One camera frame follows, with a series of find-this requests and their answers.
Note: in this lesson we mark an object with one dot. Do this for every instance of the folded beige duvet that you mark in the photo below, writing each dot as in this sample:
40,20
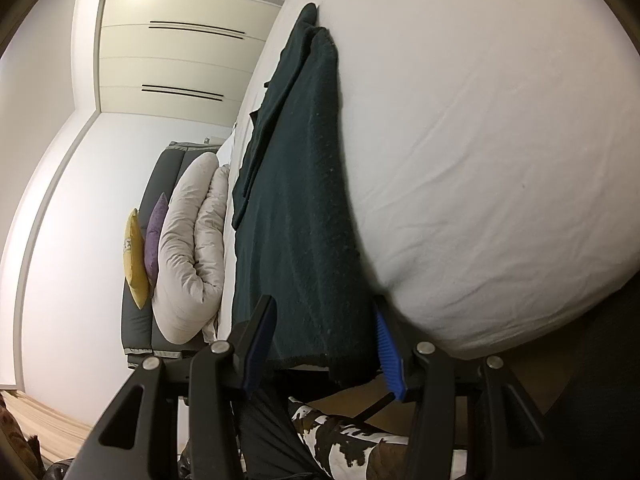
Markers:
187,240

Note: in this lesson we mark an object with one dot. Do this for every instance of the yellow pillow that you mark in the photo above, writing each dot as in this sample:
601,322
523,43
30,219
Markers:
135,260

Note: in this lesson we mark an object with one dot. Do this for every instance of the dark green sweater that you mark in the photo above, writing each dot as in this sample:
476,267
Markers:
300,220

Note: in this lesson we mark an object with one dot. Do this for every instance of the cream wardrobe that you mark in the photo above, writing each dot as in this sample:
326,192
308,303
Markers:
175,55

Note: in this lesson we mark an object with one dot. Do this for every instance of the person's black trouser leg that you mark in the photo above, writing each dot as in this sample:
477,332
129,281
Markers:
270,440

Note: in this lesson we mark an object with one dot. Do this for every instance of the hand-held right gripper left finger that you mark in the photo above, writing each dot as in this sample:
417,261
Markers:
260,345

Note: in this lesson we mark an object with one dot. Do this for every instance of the purple pillow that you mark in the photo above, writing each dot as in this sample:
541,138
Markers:
154,240

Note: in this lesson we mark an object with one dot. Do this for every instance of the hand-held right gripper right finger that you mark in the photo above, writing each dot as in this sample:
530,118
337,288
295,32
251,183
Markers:
387,355

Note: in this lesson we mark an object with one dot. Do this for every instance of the cow print cloth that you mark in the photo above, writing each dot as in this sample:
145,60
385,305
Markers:
345,440

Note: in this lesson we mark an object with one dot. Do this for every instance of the grey padded headboard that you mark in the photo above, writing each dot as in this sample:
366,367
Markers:
137,330

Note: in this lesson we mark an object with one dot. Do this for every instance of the bed with grey sheet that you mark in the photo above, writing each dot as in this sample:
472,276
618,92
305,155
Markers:
475,135

